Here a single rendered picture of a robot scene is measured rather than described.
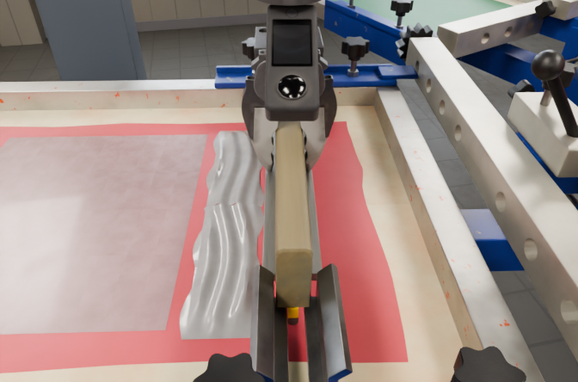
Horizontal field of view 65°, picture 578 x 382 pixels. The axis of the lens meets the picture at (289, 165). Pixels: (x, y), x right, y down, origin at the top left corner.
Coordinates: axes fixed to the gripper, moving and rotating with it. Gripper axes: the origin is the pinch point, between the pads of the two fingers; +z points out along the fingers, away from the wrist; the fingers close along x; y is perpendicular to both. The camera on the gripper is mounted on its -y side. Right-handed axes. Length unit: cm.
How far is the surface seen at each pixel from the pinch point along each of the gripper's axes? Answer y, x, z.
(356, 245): -7.1, -7.4, 6.1
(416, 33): 35.2, -23.7, -2.5
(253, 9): 350, 20, 92
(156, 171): 7.4, 17.9, 6.2
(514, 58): 51, -52, 9
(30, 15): 306, 186, 82
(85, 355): -19.6, 18.6, 6.1
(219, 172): 6.4, 9.1, 5.8
